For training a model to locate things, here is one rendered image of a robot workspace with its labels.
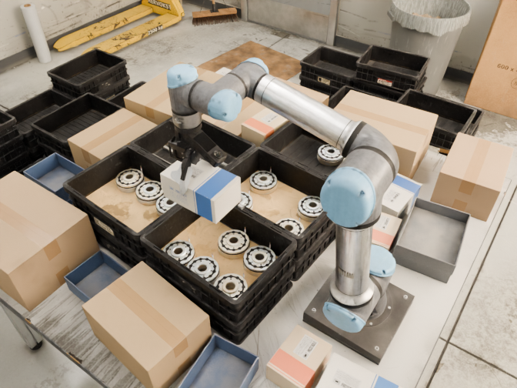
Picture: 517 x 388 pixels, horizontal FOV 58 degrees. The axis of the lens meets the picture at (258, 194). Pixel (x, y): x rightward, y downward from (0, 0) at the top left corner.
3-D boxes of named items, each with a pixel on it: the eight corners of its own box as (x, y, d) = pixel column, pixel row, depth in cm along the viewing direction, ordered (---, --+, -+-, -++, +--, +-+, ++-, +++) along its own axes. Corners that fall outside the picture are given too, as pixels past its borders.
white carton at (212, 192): (241, 200, 140) (240, 177, 134) (215, 224, 133) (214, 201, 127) (190, 175, 149) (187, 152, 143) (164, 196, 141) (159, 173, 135)
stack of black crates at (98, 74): (110, 105, 344) (95, 48, 313) (139, 118, 331) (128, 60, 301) (65, 132, 320) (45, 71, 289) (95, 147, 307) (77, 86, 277)
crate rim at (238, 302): (298, 245, 146) (299, 241, 144) (236, 312, 128) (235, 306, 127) (204, 192, 164) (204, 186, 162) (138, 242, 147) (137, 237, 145)
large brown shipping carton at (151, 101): (184, 96, 249) (179, 61, 235) (231, 112, 237) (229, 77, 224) (131, 134, 224) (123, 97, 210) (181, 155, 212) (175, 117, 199)
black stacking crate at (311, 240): (344, 213, 169) (348, 190, 162) (297, 265, 152) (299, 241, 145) (258, 169, 187) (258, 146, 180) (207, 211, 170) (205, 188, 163)
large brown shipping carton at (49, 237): (101, 252, 170) (88, 214, 157) (30, 312, 152) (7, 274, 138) (32, 209, 187) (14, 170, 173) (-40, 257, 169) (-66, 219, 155)
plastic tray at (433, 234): (412, 205, 181) (415, 196, 178) (466, 223, 174) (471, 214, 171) (392, 253, 163) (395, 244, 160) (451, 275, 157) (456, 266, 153)
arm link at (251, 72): (421, 136, 107) (248, 43, 120) (403, 162, 101) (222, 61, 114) (402, 170, 116) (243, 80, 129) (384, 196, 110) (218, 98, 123)
